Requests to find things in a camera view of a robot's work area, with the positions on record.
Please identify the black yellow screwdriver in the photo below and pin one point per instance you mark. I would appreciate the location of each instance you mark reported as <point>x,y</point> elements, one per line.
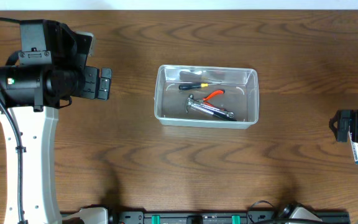
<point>191,86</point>

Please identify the small steel hammer black grip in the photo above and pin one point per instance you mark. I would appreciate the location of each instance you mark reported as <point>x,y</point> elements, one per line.
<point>190,105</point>

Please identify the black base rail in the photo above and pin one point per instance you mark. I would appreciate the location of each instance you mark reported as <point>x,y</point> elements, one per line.
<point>171,218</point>

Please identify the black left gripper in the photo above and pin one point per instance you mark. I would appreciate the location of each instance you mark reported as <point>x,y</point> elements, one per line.
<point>91,82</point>

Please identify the red handled pliers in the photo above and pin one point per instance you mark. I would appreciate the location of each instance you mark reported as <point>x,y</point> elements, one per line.
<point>210,96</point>

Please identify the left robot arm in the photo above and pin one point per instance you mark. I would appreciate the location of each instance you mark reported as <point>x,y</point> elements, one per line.
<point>36,82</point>

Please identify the clear plastic container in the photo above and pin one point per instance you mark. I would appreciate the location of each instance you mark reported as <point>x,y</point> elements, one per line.
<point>238,108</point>

